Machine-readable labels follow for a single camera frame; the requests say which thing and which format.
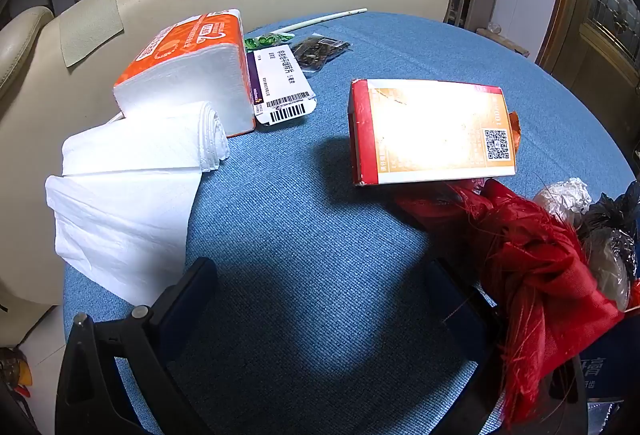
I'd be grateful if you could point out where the red plastic bag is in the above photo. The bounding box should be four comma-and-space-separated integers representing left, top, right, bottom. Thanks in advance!
395, 180, 639, 434

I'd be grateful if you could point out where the black plastic bag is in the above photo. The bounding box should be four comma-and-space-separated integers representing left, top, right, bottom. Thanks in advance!
578, 181, 639, 311

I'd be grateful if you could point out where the red and white carton box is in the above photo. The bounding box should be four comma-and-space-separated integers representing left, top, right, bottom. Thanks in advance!
348, 79, 516, 186

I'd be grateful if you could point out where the white folded tissue paper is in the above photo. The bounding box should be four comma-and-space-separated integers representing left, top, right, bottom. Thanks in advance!
44, 102, 230, 305

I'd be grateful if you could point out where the blue tablecloth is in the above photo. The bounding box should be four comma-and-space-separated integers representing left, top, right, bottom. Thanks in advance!
62, 10, 637, 435

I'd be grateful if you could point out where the beige leather sofa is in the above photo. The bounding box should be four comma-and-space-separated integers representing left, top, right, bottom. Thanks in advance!
1, 0, 449, 346

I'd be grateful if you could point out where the orange tissue pack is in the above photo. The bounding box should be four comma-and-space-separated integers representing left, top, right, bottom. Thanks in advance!
113, 8, 256, 137

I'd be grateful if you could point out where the white barcode label packet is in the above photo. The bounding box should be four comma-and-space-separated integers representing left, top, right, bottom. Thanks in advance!
247, 45, 317, 126

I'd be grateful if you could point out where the wooden glass door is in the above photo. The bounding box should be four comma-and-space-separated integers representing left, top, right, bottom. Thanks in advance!
534, 0, 640, 92

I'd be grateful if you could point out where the dark snack packet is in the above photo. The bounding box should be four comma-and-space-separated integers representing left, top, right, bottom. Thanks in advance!
292, 34, 350, 76

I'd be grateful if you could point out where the white plastic straw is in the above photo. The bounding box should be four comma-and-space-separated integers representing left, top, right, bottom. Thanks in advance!
272, 7, 368, 34

